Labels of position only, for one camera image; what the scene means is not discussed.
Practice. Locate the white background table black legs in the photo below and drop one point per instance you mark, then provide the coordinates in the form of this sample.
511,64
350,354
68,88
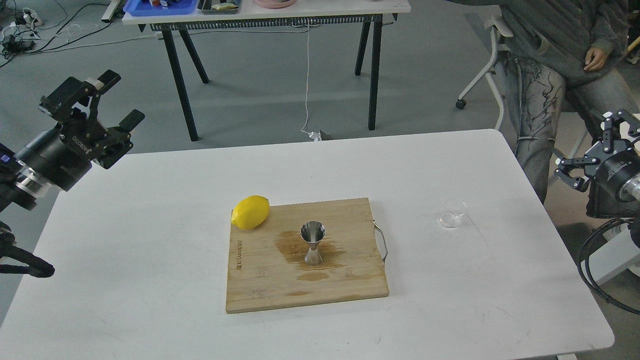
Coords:
250,16

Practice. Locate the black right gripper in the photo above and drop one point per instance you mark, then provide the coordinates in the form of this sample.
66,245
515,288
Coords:
617,172

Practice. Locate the blue plastic tray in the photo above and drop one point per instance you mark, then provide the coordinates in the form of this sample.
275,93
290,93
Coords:
156,8

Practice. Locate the seated person grey clothes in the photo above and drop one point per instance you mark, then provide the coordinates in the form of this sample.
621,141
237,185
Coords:
547,56

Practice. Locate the grey office chair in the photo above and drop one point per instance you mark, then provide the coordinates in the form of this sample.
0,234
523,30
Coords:
493,31

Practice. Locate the steel double jigger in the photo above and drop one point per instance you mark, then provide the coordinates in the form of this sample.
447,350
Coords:
313,232

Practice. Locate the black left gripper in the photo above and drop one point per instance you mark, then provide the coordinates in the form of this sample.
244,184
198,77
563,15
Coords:
65,153

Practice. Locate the bamboo cutting board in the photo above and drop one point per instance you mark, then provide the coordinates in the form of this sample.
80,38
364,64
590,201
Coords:
267,270

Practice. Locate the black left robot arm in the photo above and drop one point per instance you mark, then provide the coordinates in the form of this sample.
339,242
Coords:
22,188

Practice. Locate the grey metal tray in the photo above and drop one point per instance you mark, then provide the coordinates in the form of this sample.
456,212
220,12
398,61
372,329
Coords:
219,7

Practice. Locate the yellow lemon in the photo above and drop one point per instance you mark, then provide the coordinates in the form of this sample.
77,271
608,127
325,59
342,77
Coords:
250,212

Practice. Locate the person's hand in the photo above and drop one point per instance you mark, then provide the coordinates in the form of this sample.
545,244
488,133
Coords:
595,59

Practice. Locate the pink bowl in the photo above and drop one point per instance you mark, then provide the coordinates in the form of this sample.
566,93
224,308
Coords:
274,4

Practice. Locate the small clear glass cup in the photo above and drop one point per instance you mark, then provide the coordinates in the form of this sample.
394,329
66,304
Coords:
454,211

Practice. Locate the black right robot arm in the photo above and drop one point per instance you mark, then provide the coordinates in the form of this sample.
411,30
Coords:
578,174

